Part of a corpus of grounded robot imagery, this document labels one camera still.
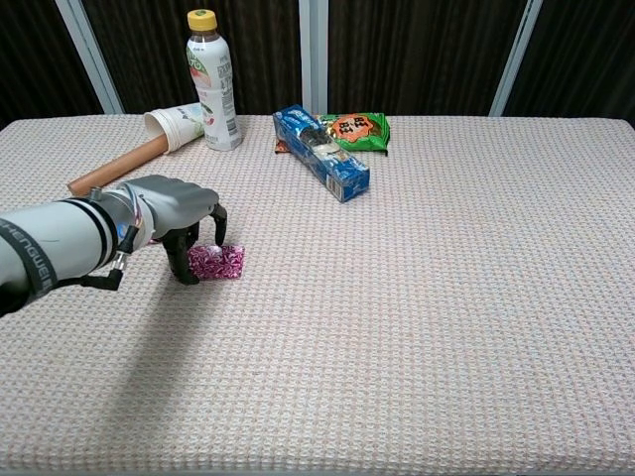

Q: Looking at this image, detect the white partition post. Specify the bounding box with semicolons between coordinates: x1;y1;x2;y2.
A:
54;0;125;115
299;0;329;116
488;0;545;118

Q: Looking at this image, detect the blue cookie box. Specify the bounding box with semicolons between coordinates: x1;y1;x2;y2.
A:
272;103;371;203

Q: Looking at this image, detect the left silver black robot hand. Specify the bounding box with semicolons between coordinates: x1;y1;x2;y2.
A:
126;174;229;287

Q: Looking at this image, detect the brown cardboard tube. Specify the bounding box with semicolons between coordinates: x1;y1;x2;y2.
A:
66;136;169;197

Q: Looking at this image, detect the white drink bottle yellow cap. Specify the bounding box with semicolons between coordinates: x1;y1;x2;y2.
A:
186;8;243;153

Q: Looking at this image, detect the dark ribbed partition panel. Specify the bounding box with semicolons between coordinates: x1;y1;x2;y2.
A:
326;0;527;118
505;0;635;140
81;0;304;116
0;0;105;130

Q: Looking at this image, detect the green snack bag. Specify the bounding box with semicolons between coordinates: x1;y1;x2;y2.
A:
315;112;391;158

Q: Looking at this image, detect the white paper cup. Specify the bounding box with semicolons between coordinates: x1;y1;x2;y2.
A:
143;102;206;155

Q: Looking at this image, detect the pink waffle-weave tablecloth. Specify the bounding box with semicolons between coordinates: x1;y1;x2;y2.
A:
0;113;635;472

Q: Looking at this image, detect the magenta candy packet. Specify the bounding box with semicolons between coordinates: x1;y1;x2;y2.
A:
187;242;247;281

